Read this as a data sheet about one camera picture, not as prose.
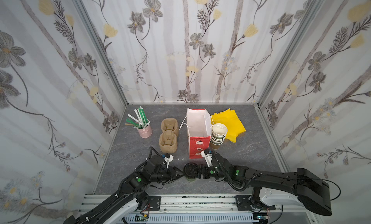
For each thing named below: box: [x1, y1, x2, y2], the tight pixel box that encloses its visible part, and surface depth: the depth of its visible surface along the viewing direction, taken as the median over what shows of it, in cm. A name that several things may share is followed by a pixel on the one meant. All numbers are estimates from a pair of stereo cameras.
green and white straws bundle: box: [125, 106, 151, 129], surface depth 95 cm
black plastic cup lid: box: [183, 162, 198, 179], surface depth 75 cm
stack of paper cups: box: [210, 123, 228, 150], surface depth 84 cm
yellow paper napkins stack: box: [211, 108, 247, 144], surface depth 107 cm
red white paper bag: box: [186, 108, 212, 160], surface depth 83 cm
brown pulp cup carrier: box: [158, 117, 179, 154], surface depth 91 cm
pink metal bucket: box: [137, 123, 153, 139], surface depth 96 cm
